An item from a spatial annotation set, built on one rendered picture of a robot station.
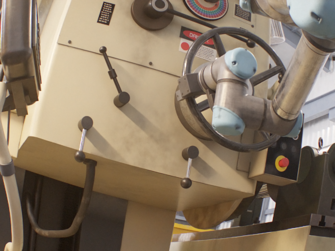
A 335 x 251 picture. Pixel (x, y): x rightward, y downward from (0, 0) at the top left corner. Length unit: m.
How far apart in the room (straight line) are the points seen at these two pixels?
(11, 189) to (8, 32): 0.38
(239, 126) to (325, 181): 0.73
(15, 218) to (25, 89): 0.31
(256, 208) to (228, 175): 0.74
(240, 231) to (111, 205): 0.54
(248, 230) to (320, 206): 0.45
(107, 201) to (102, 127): 0.70
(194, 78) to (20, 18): 0.53
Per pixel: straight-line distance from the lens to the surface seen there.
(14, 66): 1.16
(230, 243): 2.33
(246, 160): 1.90
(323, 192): 1.95
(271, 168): 1.83
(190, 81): 1.45
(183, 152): 1.79
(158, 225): 2.46
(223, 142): 1.60
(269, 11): 0.98
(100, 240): 2.37
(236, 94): 1.31
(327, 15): 0.60
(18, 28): 1.16
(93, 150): 1.71
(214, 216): 2.16
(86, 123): 1.68
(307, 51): 1.14
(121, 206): 2.40
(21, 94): 1.28
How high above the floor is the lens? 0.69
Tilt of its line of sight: 16 degrees up
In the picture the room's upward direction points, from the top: 10 degrees clockwise
